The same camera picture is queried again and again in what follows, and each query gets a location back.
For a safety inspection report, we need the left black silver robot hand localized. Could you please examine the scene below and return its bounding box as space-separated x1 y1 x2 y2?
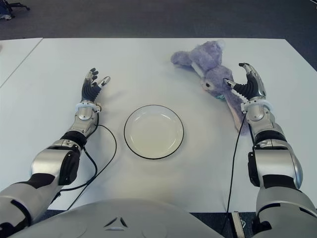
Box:
80 68 111 102

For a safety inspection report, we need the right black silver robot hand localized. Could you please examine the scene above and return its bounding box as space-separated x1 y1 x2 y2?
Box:
222 62 267 100

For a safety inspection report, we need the purple plush bunny doll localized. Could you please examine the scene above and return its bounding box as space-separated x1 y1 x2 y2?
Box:
170 39 251 136

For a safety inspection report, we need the white plate with black rim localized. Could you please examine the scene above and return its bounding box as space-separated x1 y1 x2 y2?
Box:
124 104 185 160

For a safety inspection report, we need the black office chair base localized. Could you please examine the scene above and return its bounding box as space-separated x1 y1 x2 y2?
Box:
6 1 30 12

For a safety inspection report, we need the grey robot torso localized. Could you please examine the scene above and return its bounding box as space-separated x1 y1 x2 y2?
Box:
14 198 223 238

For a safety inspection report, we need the white table leg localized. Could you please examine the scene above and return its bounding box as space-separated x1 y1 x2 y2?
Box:
231 212 246 238

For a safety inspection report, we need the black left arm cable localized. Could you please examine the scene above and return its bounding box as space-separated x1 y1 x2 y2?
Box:
59 123 117 212

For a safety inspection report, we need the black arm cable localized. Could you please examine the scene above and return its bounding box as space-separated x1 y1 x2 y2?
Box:
59 123 117 212
221 113 248 235

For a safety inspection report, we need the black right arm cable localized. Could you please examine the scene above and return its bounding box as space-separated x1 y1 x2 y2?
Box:
221 113 248 235

